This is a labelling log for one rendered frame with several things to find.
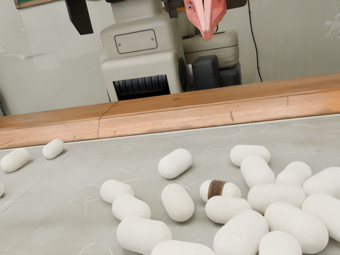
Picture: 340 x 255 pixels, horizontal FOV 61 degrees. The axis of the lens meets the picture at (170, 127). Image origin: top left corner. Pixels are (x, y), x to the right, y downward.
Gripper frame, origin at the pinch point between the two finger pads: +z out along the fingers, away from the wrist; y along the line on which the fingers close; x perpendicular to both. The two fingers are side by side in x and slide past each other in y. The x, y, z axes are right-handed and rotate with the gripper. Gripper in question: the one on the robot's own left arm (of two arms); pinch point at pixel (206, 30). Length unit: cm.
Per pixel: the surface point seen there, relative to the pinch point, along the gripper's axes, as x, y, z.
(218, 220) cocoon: -1.4, -0.2, 19.2
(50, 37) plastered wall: 122, -136, -161
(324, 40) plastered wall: 140, 68, -126
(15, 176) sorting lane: 5.4, -23.1, 11.8
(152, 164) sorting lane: 5.6, -7.0, 11.8
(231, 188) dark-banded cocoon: -0.8, 0.9, 17.0
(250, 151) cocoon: 2.6, 2.7, 12.7
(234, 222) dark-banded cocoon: -3.9, 0.9, 19.9
